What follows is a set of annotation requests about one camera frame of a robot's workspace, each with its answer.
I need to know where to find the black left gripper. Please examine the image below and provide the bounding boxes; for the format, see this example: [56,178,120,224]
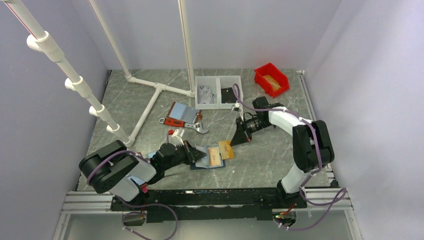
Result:
[163,140,207,171]

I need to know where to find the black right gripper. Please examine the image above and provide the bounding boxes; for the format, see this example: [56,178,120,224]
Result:
[230,116,273,147]

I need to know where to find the navy blue card holder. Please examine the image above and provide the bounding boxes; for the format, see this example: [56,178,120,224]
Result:
[190,145,226,171]

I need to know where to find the gold vip card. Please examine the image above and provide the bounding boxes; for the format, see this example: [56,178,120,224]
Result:
[208,147,222,167]
[218,140,235,160]

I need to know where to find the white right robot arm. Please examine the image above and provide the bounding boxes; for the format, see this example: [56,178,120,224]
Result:
[230,96,335,208]

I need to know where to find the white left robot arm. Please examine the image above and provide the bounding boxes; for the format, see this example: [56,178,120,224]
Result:
[78,140,207,210]

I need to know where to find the white bin with black cards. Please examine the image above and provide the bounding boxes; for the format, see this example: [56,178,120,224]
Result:
[218,75,244,110]

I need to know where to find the green open card holder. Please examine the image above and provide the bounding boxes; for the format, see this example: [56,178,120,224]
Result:
[145,151,157,162]

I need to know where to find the red open card holder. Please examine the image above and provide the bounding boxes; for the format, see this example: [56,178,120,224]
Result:
[127,151,150,193]

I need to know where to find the gold cards in bin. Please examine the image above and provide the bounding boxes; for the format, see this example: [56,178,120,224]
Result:
[264,74,282,92]

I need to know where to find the red plastic bin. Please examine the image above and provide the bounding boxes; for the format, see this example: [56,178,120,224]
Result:
[254,62,290,98]

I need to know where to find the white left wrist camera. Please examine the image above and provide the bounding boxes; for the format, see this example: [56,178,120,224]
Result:
[166,128,185,146]

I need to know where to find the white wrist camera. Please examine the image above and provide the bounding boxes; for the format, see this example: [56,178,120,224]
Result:
[231,102,243,116]
[166,128,185,146]

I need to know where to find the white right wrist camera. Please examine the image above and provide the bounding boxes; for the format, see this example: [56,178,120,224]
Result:
[231,102,243,116]

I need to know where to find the orange handled adjustable wrench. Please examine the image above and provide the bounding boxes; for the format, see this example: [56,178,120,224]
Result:
[159,118,209,134]

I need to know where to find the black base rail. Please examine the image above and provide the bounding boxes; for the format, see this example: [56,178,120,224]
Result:
[110,187,308,223]

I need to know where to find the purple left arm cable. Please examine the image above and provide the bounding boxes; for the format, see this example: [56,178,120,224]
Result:
[86,149,180,240]

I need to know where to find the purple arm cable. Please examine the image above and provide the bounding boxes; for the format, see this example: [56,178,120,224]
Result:
[86,149,180,240]
[231,82,348,232]

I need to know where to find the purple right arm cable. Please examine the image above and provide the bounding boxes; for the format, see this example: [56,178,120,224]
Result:
[231,82,348,232]

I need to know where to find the white pvc pipe frame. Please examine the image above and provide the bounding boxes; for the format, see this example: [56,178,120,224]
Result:
[0,0,200,148]

